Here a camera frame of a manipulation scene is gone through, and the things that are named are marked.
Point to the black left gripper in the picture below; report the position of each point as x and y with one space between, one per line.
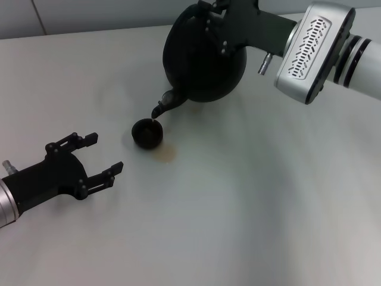
55 178

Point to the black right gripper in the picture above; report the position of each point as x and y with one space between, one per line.
256 29

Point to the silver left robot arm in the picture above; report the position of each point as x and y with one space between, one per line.
7 208

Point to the small dark teacup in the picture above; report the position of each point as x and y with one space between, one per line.
147 134

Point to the brown tea puddle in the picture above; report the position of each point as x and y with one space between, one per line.
165 153

